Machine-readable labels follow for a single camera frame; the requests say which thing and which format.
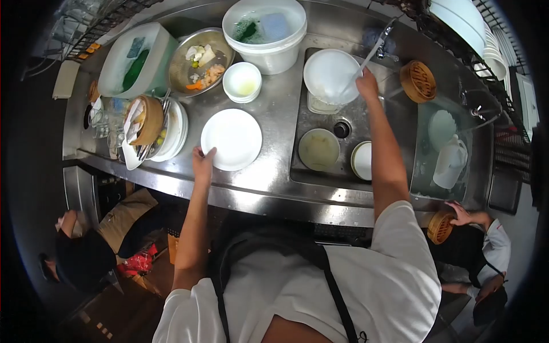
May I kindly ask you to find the blue sponge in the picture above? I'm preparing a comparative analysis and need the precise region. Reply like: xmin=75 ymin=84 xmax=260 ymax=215
xmin=261 ymin=12 xmax=291 ymax=42

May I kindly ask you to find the stack of white plates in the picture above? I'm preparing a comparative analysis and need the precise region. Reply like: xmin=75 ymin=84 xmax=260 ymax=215
xmin=147 ymin=98 xmax=189 ymax=163

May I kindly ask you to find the clear square container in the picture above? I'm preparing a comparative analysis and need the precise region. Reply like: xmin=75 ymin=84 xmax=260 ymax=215
xmin=306 ymin=90 xmax=344 ymax=115

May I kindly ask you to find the person's right hand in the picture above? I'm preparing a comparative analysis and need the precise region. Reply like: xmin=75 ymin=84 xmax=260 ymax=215
xmin=355 ymin=66 xmax=380 ymax=103

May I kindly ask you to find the large white plate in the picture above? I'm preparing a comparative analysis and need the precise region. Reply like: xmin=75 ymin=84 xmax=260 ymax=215
xmin=201 ymin=108 xmax=263 ymax=172

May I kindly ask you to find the pale green wash tub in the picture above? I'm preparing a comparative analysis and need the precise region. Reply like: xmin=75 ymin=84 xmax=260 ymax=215
xmin=98 ymin=22 xmax=179 ymax=99

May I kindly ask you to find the person's left hand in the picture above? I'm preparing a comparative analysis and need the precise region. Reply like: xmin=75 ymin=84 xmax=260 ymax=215
xmin=192 ymin=146 xmax=218 ymax=184

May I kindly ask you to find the wire rack with glasses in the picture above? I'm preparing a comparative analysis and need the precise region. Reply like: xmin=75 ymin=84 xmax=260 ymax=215
xmin=41 ymin=0 xmax=166 ymax=63

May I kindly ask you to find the person's body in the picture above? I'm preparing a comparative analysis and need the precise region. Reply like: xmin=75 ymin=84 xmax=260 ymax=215
xmin=152 ymin=201 xmax=442 ymax=343

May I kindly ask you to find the group of drinking glasses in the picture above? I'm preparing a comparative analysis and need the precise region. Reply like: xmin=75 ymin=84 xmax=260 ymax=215
xmin=87 ymin=98 xmax=129 ymax=150

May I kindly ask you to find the bamboo steamer with paper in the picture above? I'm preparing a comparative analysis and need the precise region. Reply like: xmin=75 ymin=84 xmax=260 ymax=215
xmin=124 ymin=95 xmax=165 ymax=147

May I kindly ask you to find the bamboo steamer lid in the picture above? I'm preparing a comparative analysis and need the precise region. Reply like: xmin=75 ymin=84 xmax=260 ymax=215
xmin=427 ymin=210 xmax=455 ymax=245

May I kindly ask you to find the white bowl with green rim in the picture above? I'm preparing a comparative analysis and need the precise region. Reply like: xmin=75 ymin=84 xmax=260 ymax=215
xmin=350 ymin=141 xmax=373 ymax=182

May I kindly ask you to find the empty bamboo steamer basket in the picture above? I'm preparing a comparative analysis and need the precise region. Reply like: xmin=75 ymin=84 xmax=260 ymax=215
xmin=400 ymin=59 xmax=437 ymax=104

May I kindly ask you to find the white ceramic jug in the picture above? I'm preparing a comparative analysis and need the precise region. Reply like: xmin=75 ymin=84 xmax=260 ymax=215
xmin=432 ymin=135 xmax=468 ymax=190

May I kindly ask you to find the green scrubbing pad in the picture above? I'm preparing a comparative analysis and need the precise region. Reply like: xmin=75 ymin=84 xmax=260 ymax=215
xmin=234 ymin=21 xmax=258 ymax=43

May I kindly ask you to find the metal sink faucet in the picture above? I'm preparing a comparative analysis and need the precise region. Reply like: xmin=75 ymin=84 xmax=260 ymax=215
xmin=375 ymin=17 xmax=400 ymax=63

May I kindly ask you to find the white round bucket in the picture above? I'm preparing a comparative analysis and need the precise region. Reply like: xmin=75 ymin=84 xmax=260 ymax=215
xmin=222 ymin=0 xmax=308 ymax=76

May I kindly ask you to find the metal bowl of food scraps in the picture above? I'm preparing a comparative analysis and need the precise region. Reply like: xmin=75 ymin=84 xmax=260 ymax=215
xmin=168 ymin=28 xmax=236 ymax=98

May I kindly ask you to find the small white bowl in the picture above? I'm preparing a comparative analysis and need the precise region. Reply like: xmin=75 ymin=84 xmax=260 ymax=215
xmin=222 ymin=62 xmax=262 ymax=104

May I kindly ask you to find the white scalloped dish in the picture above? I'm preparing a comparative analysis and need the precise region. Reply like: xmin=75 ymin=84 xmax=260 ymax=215
xmin=427 ymin=109 xmax=458 ymax=153

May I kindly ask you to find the red plastic bag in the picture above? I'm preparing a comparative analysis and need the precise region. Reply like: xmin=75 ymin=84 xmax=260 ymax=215
xmin=117 ymin=243 xmax=159 ymax=278

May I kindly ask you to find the olive bowl with soup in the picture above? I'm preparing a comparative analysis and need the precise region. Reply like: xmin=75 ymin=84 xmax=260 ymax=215
xmin=298 ymin=128 xmax=341 ymax=172

